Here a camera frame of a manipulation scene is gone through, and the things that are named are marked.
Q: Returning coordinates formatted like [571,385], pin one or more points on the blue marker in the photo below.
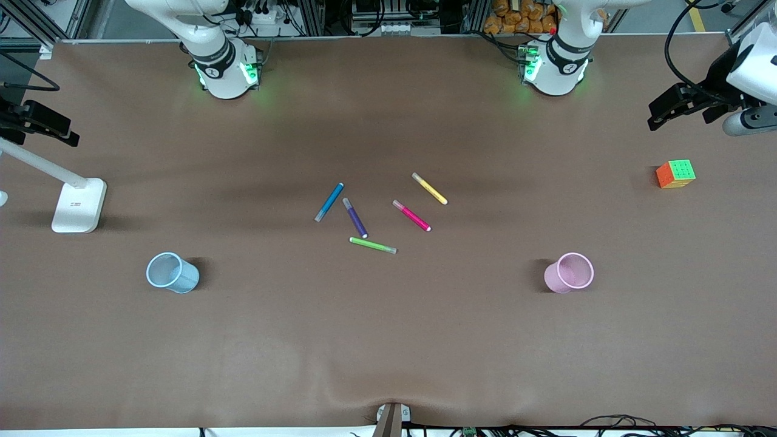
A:
[329,202]

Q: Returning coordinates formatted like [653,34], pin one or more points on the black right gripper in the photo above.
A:
[12,119]

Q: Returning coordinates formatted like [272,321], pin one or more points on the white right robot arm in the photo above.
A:
[224,73]

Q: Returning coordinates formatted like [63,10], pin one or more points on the white power strip with plugs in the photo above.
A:
[258,18]

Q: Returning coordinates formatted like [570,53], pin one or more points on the light blue plastic cup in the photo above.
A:
[182,280]

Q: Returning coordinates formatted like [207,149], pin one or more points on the aluminium frame rail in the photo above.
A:
[36,24]

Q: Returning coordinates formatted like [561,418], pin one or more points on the yellow marker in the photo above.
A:
[430,189]

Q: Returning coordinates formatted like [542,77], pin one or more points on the bag of orange items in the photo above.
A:
[516,21]

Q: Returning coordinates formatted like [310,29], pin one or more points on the green marker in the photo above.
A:
[371,244]

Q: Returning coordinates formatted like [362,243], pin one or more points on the pink marker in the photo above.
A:
[413,216]

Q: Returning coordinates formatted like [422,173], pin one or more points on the white lamp stand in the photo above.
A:
[79,206]

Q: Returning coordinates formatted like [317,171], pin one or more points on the multicolour puzzle cube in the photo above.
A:
[680,171]

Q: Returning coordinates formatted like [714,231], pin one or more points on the purple marker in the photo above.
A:
[355,218]

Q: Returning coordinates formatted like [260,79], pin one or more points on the pink plastic cup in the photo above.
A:
[557,278]

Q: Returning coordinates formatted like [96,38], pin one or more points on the aluminium frame corner post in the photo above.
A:
[737,33]

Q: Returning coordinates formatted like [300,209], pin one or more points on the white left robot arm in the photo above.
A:
[555,76]

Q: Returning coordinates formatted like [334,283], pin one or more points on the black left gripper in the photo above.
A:
[716,77]

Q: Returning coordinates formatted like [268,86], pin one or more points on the white terminal strip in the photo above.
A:
[394,27]

